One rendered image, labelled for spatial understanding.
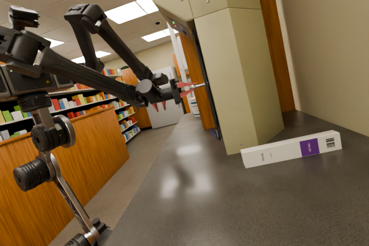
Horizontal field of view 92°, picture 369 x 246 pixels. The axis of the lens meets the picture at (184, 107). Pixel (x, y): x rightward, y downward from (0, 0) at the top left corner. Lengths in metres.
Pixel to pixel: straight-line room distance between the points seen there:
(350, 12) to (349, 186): 0.47
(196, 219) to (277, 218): 0.16
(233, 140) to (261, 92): 0.20
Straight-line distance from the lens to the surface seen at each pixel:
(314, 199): 0.47
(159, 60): 6.39
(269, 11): 1.06
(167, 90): 0.71
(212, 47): 0.61
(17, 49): 0.63
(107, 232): 1.84
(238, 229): 0.41
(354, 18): 0.73
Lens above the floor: 1.23
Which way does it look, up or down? 8 degrees down
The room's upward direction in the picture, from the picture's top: 15 degrees counter-clockwise
